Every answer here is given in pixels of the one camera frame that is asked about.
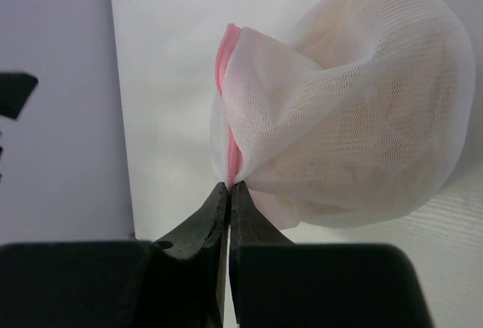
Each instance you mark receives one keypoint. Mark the white mesh laundry bag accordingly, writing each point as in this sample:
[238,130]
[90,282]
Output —
[270,94]

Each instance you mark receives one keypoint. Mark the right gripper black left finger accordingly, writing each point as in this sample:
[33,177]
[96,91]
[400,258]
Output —
[185,280]

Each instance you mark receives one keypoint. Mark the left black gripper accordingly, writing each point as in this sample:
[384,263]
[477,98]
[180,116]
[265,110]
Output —
[16,88]

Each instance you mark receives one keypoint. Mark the beige bra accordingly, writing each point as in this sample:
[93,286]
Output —
[389,143]

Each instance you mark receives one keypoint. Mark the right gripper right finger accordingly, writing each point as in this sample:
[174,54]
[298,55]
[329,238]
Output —
[257,275]

